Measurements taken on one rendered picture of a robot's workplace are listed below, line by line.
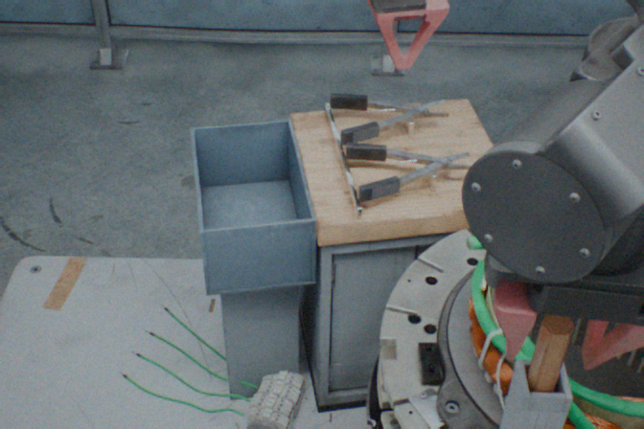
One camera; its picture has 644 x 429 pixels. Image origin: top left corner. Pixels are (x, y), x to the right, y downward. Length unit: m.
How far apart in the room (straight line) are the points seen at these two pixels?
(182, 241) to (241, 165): 1.43
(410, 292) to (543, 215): 0.38
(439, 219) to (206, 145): 0.27
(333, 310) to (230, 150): 0.21
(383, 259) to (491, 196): 0.52
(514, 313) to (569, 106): 0.14
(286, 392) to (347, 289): 0.16
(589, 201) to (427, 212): 0.51
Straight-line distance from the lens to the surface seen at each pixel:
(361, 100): 0.90
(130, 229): 2.42
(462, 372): 0.62
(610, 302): 0.42
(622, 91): 0.31
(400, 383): 0.62
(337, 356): 0.93
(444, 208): 0.81
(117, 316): 1.11
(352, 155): 0.83
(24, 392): 1.06
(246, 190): 0.94
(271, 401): 0.95
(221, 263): 0.80
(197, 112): 2.86
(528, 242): 0.32
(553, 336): 0.49
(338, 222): 0.78
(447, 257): 0.71
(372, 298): 0.87
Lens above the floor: 1.58
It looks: 41 degrees down
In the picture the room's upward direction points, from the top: 1 degrees clockwise
